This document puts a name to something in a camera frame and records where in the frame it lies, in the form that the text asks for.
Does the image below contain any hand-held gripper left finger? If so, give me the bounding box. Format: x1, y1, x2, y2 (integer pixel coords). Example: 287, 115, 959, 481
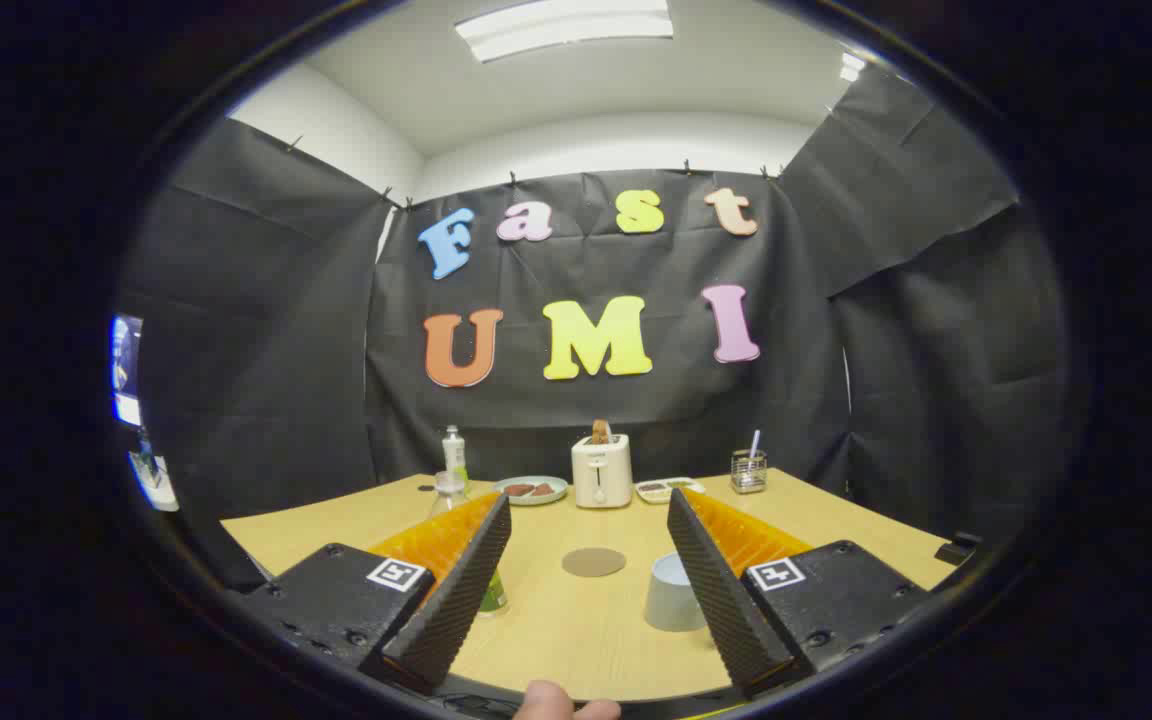
232, 490, 513, 696

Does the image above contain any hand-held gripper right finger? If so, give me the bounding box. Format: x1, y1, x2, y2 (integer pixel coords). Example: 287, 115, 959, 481
666, 486, 934, 699

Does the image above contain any pale blue cup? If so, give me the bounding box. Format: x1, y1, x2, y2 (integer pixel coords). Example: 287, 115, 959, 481
644, 552, 709, 633

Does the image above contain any clear green label juice bottle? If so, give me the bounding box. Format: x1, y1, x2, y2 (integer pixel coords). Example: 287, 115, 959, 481
430, 470, 509, 617

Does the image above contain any round brown coaster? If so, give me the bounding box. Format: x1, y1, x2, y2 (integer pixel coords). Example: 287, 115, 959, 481
562, 547, 627, 578

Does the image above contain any white capped drink bottle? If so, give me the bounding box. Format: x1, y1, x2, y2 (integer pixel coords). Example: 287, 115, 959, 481
441, 425, 470, 493

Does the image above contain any white rectangular tray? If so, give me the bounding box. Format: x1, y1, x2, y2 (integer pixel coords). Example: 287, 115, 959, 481
635, 477, 706, 504

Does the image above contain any wooden table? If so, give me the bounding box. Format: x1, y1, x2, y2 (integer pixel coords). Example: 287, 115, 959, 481
220, 468, 957, 701

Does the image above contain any pale green round plate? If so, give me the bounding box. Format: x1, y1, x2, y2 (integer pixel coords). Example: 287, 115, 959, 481
493, 475, 569, 507

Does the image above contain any white toaster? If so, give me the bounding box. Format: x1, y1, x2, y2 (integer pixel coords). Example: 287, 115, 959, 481
571, 434, 633, 510

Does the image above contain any black table clamp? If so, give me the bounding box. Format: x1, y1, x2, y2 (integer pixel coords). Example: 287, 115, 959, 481
934, 532, 983, 567

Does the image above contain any white device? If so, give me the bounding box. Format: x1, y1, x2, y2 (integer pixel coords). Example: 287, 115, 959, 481
129, 430, 180, 513

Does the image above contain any black backdrop cloth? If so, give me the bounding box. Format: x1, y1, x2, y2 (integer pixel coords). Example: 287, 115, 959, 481
116, 65, 1072, 591

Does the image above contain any computer monitor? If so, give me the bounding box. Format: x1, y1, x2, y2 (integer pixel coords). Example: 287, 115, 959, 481
111, 314, 144, 429

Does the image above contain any long ceiling light panel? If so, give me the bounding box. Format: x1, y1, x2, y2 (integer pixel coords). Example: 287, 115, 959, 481
454, 0, 675, 64

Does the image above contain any wire mesh holder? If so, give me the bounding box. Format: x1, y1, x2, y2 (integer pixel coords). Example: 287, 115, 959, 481
731, 450, 768, 495

